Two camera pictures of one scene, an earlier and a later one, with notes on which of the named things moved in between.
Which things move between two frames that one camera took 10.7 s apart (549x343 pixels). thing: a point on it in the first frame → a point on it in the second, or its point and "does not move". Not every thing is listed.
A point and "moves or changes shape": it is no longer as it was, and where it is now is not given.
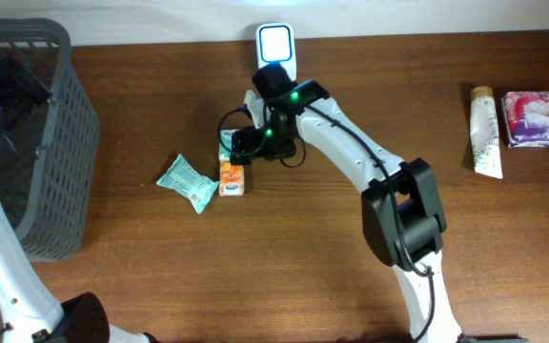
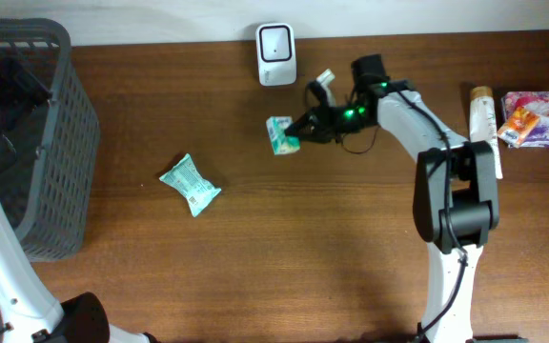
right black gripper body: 272,138 → 333,119
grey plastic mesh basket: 43,160 does not move
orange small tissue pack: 232,181 → 518,127
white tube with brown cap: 486,146 does not move
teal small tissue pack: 226,135 moves or changes shape
